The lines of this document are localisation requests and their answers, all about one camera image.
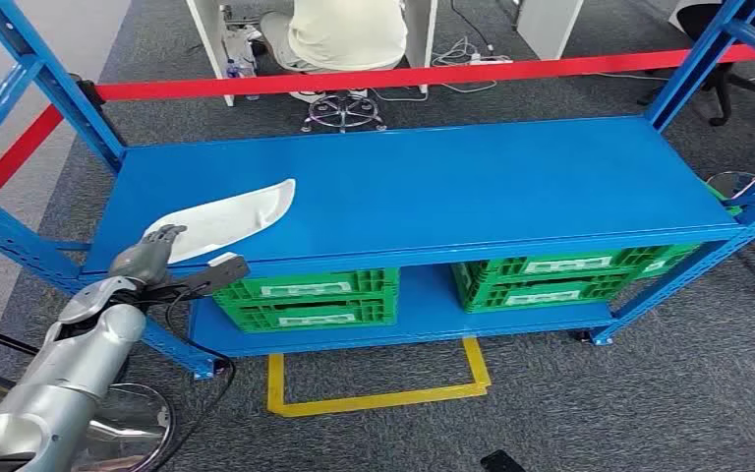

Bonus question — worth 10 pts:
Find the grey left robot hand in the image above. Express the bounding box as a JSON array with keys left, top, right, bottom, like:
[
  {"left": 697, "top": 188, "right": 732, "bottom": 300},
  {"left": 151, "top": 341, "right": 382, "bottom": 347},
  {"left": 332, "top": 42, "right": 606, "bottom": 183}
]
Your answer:
[{"left": 108, "top": 224, "right": 189, "bottom": 288}]

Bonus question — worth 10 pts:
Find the white curved plastic part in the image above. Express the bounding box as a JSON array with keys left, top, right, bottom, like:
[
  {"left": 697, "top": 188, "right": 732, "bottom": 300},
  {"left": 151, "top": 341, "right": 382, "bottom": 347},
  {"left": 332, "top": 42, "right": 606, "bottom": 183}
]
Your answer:
[{"left": 143, "top": 179, "right": 297, "bottom": 266}]

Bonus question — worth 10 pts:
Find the blue metal shelf rack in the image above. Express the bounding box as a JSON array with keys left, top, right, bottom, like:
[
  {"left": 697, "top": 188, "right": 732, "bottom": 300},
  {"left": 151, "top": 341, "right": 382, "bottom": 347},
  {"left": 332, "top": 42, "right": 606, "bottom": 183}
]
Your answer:
[{"left": 0, "top": 0, "right": 755, "bottom": 383}]

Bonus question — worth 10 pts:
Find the red barrier belt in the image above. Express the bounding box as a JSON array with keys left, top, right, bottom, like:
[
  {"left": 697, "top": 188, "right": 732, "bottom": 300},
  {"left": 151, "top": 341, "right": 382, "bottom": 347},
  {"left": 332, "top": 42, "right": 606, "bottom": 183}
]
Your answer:
[
  {"left": 93, "top": 37, "right": 755, "bottom": 103},
  {"left": 0, "top": 103, "right": 66, "bottom": 200}
]

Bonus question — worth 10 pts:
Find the white desk panel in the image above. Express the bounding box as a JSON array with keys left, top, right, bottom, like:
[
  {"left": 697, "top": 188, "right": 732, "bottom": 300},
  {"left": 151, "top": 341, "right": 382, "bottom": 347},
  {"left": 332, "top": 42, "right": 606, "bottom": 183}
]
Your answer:
[
  {"left": 403, "top": 0, "right": 438, "bottom": 95},
  {"left": 515, "top": 0, "right": 586, "bottom": 62},
  {"left": 185, "top": 0, "right": 237, "bottom": 109}
]

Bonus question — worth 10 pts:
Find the green plastic crate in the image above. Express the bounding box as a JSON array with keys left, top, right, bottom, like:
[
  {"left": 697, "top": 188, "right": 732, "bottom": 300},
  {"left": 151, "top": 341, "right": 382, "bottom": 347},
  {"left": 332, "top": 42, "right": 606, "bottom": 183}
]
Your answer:
[
  {"left": 212, "top": 267, "right": 401, "bottom": 308},
  {"left": 455, "top": 273, "right": 639, "bottom": 316},
  {"left": 452, "top": 244, "right": 703, "bottom": 291},
  {"left": 217, "top": 298, "right": 399, "bottom": 334}
]

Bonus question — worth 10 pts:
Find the round stool chrome base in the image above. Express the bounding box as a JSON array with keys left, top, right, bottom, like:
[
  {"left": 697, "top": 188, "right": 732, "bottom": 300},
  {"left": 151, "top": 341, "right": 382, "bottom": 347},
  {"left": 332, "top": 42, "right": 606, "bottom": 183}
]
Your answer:
[{"left": 299, "top": 61, "right": 390, "bottom": 135}]

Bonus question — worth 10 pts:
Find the person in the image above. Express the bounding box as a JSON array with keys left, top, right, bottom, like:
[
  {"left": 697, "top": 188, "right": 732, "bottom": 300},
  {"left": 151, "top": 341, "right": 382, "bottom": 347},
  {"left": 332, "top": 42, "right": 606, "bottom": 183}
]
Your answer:
[{"left": 259, "top": 0, "right": 411, "bottom": 102}]

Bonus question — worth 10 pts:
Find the black robot foot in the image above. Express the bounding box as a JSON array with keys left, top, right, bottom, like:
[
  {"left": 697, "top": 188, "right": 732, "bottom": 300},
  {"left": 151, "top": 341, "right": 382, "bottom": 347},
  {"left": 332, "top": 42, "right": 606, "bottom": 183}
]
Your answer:
[{"left": 479, "top": 449, "right": 527, "bottom": 472}]

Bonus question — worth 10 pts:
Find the black office chair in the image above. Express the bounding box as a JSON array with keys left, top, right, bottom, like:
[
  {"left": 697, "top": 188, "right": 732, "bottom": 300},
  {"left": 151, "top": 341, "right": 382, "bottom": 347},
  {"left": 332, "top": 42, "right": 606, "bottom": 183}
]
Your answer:
[{"left": 637, "top": 0, "right": 755, "bottom": 128}]

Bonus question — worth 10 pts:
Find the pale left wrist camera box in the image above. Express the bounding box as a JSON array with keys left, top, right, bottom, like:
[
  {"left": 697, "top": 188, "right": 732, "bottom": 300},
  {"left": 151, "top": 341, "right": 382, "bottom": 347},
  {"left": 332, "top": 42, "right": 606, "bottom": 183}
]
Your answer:
[{"left": 170, "top": 252, "right": 252, "bottom": 300}]

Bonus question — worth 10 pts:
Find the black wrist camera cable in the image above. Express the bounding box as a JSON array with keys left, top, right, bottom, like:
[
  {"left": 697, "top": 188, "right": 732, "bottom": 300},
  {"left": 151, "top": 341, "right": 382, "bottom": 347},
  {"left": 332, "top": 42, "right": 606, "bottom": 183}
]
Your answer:
[{"left": 106, "top": 283, "right": 238, "bottom": 472}]

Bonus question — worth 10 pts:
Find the white power cable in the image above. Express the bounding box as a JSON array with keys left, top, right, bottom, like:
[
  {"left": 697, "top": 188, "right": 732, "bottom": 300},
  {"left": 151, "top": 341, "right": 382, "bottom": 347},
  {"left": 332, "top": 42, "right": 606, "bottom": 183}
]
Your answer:
[{"left": 371, "top": 35, "right": 502, "bottom": 104}]

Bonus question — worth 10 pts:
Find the black power cable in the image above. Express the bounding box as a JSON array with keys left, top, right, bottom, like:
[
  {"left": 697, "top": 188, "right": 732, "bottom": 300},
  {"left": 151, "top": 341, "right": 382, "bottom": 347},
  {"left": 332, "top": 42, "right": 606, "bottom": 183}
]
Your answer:
[{"left": 448, "top": 0, "right": 497, "bottom": 55}]

